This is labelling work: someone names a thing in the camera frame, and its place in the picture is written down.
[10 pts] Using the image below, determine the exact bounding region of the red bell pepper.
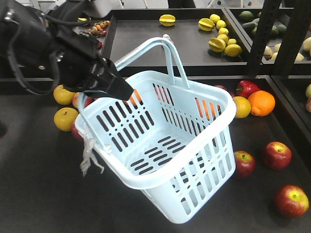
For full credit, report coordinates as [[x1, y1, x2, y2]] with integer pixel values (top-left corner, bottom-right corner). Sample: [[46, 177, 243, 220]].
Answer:
[[236, 80, 260, 99]]

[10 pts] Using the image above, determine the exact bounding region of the dark red apple left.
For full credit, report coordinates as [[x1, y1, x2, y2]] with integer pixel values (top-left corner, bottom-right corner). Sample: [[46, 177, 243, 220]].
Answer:
[[234, 150, 256, 179]]

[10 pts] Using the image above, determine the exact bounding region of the red yellow apple bottom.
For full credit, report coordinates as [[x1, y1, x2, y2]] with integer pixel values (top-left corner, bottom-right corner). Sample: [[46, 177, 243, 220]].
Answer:
[[274, 184, 310, 218]]

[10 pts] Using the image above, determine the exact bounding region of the light blue plastic basket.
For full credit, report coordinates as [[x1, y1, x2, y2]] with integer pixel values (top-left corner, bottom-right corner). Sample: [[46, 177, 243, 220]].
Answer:
[[75, 37, 236, 224]]

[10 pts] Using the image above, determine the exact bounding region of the yellow starfruit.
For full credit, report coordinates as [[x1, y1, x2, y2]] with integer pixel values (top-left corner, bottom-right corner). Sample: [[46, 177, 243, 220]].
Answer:
[[159, 14, 176, 27]]

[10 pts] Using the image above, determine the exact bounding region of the black shelf upright post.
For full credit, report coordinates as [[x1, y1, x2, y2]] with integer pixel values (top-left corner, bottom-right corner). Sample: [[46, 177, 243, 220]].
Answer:
[[247, 0, 311, 77]]

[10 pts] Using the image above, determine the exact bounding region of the orange right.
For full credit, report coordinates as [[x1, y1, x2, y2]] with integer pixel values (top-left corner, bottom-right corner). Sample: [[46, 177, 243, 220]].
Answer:
[[248, 90, 276, 117]]

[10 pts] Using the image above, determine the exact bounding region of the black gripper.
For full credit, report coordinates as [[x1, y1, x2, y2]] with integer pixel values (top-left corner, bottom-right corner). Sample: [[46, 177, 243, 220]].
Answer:
[[37, 31, 134, 100]]

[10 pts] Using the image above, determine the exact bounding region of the red apple centre left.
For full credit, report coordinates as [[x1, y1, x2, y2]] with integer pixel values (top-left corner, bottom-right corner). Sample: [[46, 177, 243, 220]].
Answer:
[[261, 141, 293, 170]]

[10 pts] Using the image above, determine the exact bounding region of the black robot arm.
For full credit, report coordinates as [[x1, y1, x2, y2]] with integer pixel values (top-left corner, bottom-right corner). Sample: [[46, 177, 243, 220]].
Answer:
[[0, 0, 124, 99]]

